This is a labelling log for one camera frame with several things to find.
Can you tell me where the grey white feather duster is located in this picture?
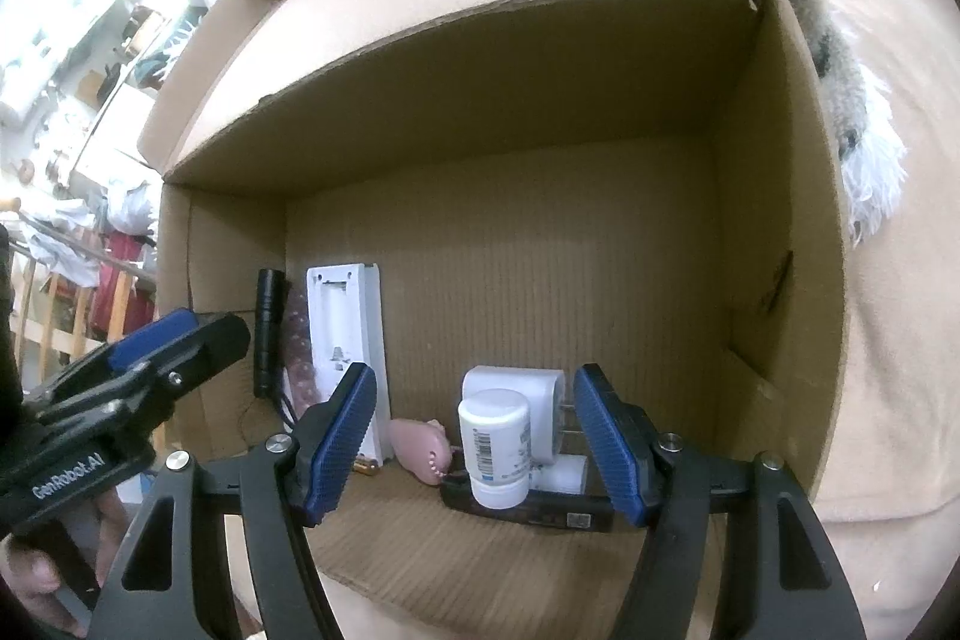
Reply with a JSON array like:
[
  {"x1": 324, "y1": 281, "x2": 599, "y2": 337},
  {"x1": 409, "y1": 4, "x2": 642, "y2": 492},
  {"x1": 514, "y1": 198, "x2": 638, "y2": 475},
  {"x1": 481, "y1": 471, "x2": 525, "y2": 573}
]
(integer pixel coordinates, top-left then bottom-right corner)
[{"x1": 739, "y1": 0, "x2": 910, "y2": 247}]

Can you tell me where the cardboard box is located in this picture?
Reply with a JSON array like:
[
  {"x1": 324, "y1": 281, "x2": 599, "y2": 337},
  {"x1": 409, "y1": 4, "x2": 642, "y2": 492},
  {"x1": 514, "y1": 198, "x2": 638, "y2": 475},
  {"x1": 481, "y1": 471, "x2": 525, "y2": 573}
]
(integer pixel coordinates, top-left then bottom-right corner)
[{"x1": 137, "y1": 0, "x2": 856, "y2": 603}]

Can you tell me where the white plastic bottle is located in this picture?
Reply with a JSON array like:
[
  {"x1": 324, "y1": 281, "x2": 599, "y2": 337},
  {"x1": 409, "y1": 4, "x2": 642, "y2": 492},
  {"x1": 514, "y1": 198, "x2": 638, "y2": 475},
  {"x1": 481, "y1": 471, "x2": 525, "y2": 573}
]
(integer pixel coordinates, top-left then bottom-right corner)
[{"x1": 457, "y1": 389, "x2": 533, "y2": 510}]

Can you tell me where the black flashlight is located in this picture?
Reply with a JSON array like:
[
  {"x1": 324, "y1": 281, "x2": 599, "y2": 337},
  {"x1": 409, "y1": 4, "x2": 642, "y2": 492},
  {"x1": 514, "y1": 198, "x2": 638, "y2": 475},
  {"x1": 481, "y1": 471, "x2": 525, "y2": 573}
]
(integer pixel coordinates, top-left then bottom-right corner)
[{"x1": 253, "y1": 269, "x2": 299, "y2": 425}]

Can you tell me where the white remote control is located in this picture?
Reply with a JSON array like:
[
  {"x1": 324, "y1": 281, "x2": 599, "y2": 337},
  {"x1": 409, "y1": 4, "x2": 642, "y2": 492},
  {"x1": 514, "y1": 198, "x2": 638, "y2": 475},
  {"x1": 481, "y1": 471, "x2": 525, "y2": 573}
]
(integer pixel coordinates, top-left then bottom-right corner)
[{"x1": 306, "y1": 263, "x2": 395, "y2": 465}]

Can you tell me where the pink cat-figure comb case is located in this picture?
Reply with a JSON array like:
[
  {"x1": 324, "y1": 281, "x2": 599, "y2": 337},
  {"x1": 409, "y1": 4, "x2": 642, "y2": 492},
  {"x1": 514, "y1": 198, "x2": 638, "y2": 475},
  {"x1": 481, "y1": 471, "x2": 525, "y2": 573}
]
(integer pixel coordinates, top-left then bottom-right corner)
[{"x1": 388, "y1": 417, "x2": 455, "y2": 487}]

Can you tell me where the person's left hand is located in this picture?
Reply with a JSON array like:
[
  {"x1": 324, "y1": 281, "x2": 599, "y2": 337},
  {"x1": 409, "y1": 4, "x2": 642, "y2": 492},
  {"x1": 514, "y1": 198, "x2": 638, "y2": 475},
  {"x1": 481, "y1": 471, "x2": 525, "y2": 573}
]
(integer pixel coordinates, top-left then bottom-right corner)
[{"x1": 0, "y1": 490, "x2": 140, "y2": 637}]

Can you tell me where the white power adapter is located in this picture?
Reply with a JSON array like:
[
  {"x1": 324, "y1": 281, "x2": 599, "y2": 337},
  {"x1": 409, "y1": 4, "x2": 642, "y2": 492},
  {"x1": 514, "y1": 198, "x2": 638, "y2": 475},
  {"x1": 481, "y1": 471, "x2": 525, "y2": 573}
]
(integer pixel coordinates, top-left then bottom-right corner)
[{"x1": 461, "y1": 365, "x2": 582, "y2": 468}]

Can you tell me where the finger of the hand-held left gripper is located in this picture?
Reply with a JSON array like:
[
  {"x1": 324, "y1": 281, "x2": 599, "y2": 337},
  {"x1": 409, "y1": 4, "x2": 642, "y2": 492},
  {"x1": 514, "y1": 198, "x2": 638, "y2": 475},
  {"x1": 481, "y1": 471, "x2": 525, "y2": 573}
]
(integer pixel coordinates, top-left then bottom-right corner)
[
  {"x1": 22, "y1": 308, "x2": 200, "y2": 416},
  {"x1": 34, "y1": 312, "x2": 252, "y2": 442}
]

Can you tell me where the black rectangular bar device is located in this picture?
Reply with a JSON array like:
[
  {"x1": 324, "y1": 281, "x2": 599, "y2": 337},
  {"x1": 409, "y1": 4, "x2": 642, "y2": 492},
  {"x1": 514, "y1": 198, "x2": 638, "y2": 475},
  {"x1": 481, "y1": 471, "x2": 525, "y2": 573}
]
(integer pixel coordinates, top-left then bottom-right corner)
[{"x1": 439, "y1": 471, "x2": 616, "y2": 534}]

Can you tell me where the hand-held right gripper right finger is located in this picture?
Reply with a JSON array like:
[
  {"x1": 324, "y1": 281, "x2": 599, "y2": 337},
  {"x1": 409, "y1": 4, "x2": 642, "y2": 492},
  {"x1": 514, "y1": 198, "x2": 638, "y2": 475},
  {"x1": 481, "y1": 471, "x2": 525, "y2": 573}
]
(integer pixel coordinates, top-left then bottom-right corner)
[{"x1": 572, "y1": 362, "x2": 871, "y2": 640}]

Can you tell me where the wooden railing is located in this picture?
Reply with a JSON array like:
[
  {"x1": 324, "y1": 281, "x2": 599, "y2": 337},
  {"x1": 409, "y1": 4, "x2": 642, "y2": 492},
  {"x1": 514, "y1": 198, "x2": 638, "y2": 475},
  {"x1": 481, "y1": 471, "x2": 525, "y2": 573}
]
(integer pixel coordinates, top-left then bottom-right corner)
[{"x1": 7, "y1": 212, "x2": 162, "y2": 378}]

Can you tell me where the red cloth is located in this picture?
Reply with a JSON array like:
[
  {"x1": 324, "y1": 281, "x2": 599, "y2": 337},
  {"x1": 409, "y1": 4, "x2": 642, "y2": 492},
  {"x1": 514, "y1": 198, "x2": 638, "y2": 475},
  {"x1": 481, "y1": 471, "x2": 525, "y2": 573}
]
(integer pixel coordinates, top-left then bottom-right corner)
[{"x1": 90, "y1": 231, "x2": 158, "y2": 341}]

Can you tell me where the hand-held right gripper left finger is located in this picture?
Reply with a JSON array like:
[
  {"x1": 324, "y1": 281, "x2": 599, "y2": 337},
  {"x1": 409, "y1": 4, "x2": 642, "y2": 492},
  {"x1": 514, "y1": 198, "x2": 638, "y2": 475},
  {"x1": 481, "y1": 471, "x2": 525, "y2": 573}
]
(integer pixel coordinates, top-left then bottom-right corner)
[{"x1": 90, "y1": 361, "x2": 378, "y2": 640}]

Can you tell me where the translucent pink hair clip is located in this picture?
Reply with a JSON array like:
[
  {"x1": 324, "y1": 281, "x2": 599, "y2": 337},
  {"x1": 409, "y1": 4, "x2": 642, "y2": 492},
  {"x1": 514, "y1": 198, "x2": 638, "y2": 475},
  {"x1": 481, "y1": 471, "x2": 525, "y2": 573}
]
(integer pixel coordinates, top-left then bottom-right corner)
[{"x1": 285, "y1": 291, "x2": 320, "y2": 405}]

